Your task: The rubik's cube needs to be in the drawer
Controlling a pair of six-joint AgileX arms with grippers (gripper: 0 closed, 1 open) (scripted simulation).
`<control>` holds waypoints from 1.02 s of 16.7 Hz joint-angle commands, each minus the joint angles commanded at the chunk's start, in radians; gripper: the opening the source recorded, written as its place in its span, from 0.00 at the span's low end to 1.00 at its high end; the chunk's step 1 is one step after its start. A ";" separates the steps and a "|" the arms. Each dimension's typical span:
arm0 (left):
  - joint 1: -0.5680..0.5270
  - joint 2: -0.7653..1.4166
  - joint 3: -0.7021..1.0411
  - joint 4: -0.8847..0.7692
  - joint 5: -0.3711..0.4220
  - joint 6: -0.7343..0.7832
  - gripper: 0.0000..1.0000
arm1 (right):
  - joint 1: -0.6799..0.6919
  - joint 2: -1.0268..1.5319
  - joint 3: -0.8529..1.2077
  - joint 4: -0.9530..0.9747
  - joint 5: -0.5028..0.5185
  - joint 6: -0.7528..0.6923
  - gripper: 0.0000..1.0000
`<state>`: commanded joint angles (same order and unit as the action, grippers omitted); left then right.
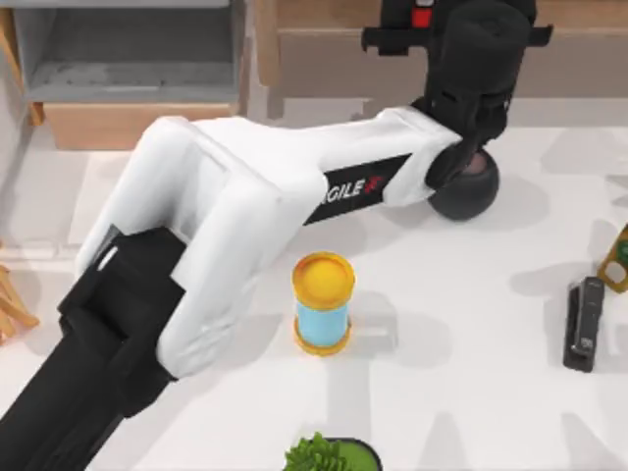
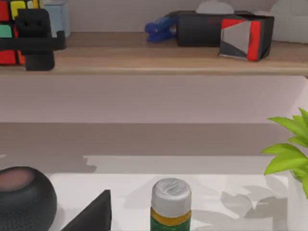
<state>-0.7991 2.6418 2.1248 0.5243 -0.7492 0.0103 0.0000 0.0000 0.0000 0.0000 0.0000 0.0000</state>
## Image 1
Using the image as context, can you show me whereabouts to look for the wooden cupboard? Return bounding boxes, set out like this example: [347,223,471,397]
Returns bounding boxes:
[253,0,628,130]

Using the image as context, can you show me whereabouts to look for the black round pot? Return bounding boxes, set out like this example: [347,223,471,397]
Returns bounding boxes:
[428,149,500,223]

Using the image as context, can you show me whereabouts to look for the yellow and green bottle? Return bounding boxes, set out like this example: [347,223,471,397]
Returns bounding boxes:
[597,222,628,294]

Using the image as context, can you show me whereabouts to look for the yellow and blue can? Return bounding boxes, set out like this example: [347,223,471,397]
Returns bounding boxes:
[291,250,358,359]

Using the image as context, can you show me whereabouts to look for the green plant in black pot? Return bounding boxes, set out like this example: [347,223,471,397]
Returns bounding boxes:
[285,431,384,471]

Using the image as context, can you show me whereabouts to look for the black stapler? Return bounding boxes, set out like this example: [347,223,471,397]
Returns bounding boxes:
[562,275,606,373]

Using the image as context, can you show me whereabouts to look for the small red object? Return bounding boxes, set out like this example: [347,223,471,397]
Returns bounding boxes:
[411,0,433,28]

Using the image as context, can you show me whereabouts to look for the wooden rack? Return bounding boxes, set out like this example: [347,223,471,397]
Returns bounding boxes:
[0,263,41,348]

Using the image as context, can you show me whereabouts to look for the pale wooden drawer front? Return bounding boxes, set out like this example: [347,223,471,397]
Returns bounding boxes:
[42,99,242,152]

